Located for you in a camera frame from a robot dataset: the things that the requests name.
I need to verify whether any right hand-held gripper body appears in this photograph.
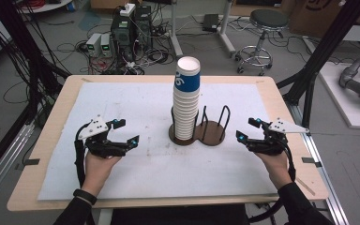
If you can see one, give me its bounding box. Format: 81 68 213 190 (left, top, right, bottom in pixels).
252 117 310 157

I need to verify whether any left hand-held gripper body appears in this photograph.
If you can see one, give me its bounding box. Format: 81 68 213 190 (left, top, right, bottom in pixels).
76 114 129 158

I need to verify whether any dark brown wire cup holder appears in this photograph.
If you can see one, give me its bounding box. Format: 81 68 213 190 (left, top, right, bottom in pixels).
168 105 232 147

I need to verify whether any stack of nested paper cups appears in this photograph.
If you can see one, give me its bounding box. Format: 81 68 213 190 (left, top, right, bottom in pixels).
172 55 202 141

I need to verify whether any person's right hand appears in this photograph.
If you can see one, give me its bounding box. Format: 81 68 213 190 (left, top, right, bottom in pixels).
254 149 293 190

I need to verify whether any person's left hand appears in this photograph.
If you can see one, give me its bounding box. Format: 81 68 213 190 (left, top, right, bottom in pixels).
82 151 122 198

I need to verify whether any white foam mat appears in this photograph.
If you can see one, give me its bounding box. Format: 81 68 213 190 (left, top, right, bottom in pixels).
37 82 279 201

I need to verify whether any black tape piece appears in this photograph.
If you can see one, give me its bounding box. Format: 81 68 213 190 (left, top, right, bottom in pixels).
22 158 41 167
301 157 323 168

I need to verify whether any light wooden table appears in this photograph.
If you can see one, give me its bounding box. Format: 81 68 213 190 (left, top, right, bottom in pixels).
7 74 330 213

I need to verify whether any black wristband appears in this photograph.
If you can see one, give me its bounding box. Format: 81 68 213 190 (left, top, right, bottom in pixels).
72 188 98 206

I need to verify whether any white platform board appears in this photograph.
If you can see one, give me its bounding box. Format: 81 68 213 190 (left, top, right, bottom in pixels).
318 62 360 130

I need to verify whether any grey bench power supply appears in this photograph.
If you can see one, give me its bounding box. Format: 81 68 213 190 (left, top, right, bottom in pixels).
85 33 102 58
100 33 113 58

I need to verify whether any black computer tower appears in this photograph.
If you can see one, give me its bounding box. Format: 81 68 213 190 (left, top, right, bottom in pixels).
134 5 154 51
111 12 135 62

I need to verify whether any white desk leg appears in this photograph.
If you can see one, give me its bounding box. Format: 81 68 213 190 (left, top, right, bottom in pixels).
217 0 237 58
168 0 185 60

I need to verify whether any black round stool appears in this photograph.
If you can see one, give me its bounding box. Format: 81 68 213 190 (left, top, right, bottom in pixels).
234 8 290 77

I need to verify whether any black flat box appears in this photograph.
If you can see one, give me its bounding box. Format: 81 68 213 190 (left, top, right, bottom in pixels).
202 13 220 33

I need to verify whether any white power strip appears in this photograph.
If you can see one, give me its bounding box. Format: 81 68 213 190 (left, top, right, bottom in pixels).
119 3 137 17

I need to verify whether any brown cardboard box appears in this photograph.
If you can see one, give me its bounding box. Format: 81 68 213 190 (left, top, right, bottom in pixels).
289 0 360 38

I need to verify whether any white round table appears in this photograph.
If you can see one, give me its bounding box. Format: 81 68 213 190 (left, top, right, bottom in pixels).
18 0 74 14

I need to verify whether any right hand-held gripper cable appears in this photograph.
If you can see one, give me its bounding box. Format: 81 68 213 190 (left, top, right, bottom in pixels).
247 137 297 224

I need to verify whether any tangle of floor cables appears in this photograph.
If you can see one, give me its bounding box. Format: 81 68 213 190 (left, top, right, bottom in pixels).
52 18 176 76

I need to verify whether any aluminium rail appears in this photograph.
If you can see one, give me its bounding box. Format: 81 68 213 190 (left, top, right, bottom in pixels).
0 121 36 209
287 102 351 225

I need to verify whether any black metal frame with cables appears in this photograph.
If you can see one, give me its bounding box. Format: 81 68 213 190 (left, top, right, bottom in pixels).
0 0 71 186

